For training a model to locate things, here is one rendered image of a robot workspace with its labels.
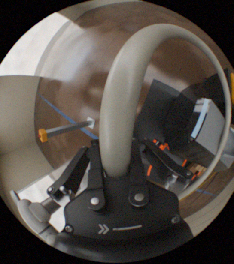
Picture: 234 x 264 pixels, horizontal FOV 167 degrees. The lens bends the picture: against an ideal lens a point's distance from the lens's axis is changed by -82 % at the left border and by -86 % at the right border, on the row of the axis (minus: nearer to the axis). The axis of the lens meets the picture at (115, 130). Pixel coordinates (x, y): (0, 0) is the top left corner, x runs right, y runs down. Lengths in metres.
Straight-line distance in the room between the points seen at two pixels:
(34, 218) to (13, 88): 5.70
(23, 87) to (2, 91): 1.49
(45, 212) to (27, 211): 0.11
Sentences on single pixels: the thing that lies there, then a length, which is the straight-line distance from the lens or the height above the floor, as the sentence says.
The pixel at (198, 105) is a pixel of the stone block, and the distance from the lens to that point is 0.74.
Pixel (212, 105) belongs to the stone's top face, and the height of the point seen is 0.85.
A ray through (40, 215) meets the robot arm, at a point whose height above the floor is 1.50.
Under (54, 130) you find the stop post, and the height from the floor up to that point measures 0.87.
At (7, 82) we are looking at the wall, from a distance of 5.90.
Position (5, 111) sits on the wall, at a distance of 6.19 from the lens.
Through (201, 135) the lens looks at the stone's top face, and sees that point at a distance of 0.70.
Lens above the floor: 1.36
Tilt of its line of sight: 66 degrees down
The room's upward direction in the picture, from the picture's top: 122 degrees counter-clockwise
